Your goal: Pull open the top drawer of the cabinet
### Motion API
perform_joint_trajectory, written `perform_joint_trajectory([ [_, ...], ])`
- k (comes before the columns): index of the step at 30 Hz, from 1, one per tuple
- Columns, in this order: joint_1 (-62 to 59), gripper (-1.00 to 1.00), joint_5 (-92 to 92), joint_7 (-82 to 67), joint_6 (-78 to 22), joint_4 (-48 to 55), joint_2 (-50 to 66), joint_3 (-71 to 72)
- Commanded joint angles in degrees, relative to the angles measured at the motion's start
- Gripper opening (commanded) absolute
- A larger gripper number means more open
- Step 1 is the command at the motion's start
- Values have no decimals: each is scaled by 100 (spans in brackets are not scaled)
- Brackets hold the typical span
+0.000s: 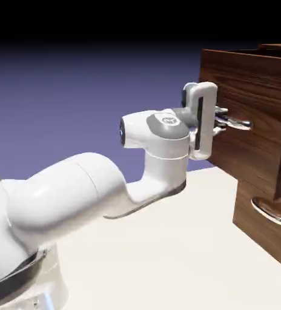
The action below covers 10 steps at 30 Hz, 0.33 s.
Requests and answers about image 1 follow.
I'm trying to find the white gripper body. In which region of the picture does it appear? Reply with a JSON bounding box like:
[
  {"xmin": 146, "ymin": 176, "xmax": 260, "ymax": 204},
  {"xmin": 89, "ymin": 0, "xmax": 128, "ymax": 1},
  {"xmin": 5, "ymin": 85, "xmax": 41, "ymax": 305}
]
[{"xmin": 189, "ymin": 81, "xmax": 218, "ymax": 161}]

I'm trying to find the curved silver drawer handle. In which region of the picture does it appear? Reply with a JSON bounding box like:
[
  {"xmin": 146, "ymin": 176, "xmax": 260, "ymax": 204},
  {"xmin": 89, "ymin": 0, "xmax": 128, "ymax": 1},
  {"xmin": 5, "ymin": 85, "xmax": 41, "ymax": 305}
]
[
  {"xmin": 216, "ymin": 113, "xmax": 253, "ymax": 132},
  {"xmin": 250, "ymin": 196, "xmax": 281, "ymax": 226}
]

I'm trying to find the dark wood drawer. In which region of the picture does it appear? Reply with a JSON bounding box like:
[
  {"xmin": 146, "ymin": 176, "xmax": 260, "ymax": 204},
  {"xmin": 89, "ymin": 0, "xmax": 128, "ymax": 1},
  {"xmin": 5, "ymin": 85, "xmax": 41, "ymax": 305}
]
[
  {"xmin": 232, "ymin": 177, "xmax": 281, "ymax": 277},
  {"xmin": 197, "ymin": 43, "xmax": 281, "ymax": 201}
]

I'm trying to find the dark wood drawer front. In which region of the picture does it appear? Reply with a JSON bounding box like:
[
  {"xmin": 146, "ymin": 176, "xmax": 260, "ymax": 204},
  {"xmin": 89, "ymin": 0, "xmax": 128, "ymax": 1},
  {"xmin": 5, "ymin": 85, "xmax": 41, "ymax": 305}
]
[{"xmin": 232, "ymin": 177, "xmax": 281, "ymax": 277}]

